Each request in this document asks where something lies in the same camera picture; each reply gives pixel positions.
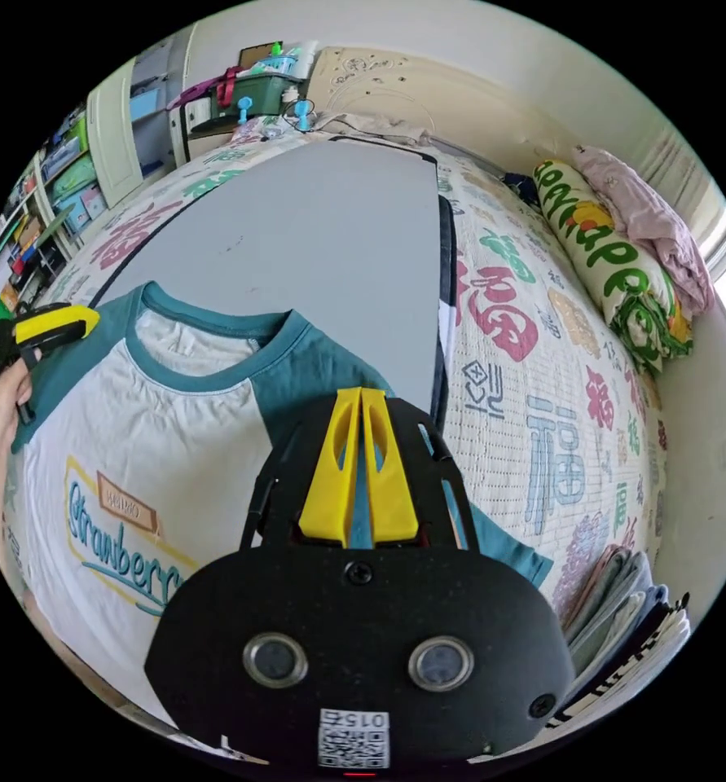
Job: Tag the nightstand with green box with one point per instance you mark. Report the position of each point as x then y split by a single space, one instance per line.
259 85

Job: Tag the pink folded blanket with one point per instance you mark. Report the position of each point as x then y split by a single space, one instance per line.
656 226

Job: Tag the white and green short-sleeve shirt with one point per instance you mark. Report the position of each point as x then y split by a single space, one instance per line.
155 427

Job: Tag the rolled quilt with green print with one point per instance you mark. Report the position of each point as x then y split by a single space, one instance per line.
613 263

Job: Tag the pale curtain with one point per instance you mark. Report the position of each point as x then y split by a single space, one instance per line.
680 165

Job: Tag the grey folding board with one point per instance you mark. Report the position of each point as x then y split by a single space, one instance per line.
307 244

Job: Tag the small blue hand fan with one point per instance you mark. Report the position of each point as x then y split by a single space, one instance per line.
244 107
303 116

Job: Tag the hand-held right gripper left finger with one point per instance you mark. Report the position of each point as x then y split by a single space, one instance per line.
332 489

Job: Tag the pile of clothes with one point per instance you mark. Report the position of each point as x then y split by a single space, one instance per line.
619 617

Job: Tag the shelf with boxes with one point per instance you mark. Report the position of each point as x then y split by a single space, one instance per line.
69 177

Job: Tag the bed with printed quilt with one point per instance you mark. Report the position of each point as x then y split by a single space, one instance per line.
521 427

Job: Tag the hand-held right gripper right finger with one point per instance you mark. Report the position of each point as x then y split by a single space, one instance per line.
390 495

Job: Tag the white cupboard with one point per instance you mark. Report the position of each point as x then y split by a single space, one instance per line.
115 140

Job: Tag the person's left hand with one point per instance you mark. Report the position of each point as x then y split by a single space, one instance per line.
5 403

